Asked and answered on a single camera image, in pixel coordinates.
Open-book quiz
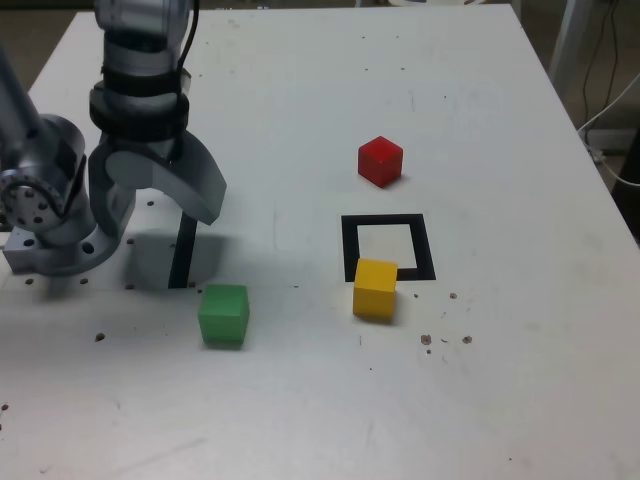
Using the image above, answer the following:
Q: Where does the yellow cube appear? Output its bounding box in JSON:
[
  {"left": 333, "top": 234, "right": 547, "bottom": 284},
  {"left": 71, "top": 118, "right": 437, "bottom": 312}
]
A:
[{"left": 352, "top": 258, "right": 399, "bottom": 320}]

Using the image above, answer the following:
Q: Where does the green cube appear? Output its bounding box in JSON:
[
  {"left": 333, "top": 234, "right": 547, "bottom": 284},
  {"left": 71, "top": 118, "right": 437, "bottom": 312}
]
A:
[{"left": 197, "top": 283, "right": 250, "bottom": 346}]

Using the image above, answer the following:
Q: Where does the black background cable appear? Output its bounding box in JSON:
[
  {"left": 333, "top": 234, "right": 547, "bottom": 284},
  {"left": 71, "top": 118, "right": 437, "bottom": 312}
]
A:
[{"left": 581, "top": 0, "right": 622, "bottom": 129}]

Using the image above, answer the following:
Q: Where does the black tape square outline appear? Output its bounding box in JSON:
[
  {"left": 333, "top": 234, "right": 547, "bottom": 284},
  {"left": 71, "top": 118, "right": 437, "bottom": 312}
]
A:
[{"left": 340, "top": 213, "right": 437, "bottom": 282}]

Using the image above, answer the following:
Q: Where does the white metal post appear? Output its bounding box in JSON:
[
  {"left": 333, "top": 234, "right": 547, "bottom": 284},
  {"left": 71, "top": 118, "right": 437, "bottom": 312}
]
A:
[{"left": 548, "top": 0, "right": 584, "bottom": 86}]

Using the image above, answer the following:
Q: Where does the black tape strip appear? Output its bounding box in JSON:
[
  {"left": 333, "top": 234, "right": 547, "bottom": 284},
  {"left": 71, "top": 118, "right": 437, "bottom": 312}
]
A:
[{"left": 168, "top": 212, "right": 199, "bottom": 290}]

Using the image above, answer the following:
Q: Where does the red cube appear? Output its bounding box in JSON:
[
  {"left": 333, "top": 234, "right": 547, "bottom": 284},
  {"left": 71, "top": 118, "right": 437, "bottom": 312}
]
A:
[{"left": 357, "top": 135, "right": 404, "bottom": 190}]

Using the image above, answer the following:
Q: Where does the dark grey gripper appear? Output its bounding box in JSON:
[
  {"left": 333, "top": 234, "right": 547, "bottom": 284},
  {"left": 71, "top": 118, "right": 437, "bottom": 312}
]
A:
[{"left": 88, "top": 131, "right": 228, "bottom": 240}]

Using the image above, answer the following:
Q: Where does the white background cable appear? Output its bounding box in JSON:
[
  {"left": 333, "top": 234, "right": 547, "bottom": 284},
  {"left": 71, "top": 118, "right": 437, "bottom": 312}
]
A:
[{"left": 577, "top": 73, "right": 640, "bottom": 187}]

